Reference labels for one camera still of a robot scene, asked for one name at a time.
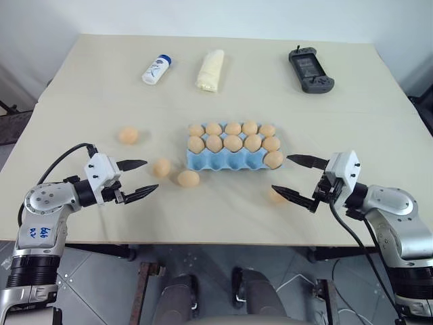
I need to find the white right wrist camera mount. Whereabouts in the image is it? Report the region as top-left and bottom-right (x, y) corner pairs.
(325, 150), (361, 209)

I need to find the white bottle with blue cap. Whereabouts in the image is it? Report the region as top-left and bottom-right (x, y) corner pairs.
(141, 53), (172, 86)

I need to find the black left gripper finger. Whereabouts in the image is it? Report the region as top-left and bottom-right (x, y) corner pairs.
(121, 183), (160, 204)
(116, 158), (149, 172)

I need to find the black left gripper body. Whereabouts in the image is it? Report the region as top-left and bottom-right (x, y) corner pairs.
(100, 181), (129, 205)

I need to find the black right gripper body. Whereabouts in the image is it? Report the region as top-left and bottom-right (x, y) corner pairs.
(310, 166), (342, 214)

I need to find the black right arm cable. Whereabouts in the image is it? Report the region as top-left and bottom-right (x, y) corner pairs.
(328, 198), (407, 322)

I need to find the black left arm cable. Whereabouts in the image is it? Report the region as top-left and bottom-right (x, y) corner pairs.
(39, 142), (99, 188)

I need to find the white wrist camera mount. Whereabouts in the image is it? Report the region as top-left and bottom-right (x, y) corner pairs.
(83, 152), (123, 206)
(325, 150), (361, 209)

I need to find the black table frame bar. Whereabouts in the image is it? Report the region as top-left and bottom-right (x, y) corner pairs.
(64, 243), (138, 262)
(305, 246), (377, 263)

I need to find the dark rounded shape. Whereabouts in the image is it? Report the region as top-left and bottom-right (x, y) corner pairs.
(161, 273), (200, 325)
(231, 266), (289, 325)

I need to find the cream rolled towel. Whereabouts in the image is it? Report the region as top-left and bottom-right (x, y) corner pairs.
(196, 49), (226, 93)

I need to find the blue egg carton with eggs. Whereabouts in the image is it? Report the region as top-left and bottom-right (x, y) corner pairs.
(185, 123), (284, 172)

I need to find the white floor cable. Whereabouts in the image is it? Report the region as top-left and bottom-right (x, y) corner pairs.
(275, 259), (373, 325)

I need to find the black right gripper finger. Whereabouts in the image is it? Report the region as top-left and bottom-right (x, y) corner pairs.
(271, 184), (317, 209)
(286, 153), (329, 170)

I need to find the black equipment beside table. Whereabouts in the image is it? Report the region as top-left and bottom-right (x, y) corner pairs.
(407, 93), (433, 139)
(0, 100), (33, 147)

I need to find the rusty metal bar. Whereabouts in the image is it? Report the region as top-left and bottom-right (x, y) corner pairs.
(315, 278), (340, 325)
(129, 261), (166, 325)

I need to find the black handheld game controller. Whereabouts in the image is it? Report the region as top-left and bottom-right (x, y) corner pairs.
(288, 45), (336, 94)

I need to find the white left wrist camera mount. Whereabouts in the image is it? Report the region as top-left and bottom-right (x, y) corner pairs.
(83, 152), (123, 206)

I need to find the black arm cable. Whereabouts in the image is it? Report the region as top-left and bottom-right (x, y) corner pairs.
(328, 198), (407, 322)
(39, 142), (99, 188)

